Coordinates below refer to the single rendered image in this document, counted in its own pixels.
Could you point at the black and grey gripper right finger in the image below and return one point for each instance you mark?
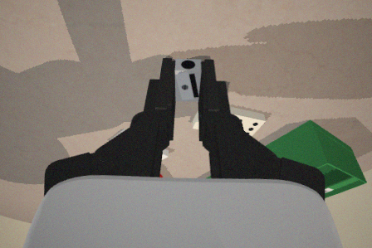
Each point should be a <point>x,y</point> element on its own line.
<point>239,154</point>

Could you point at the silver pencil sharpener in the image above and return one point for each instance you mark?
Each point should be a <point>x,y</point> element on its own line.
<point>187,79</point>

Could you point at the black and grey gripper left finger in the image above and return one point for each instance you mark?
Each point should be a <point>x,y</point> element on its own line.
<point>137,151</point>

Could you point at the green rack of bins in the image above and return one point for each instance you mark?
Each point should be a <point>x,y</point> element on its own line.
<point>314,146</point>

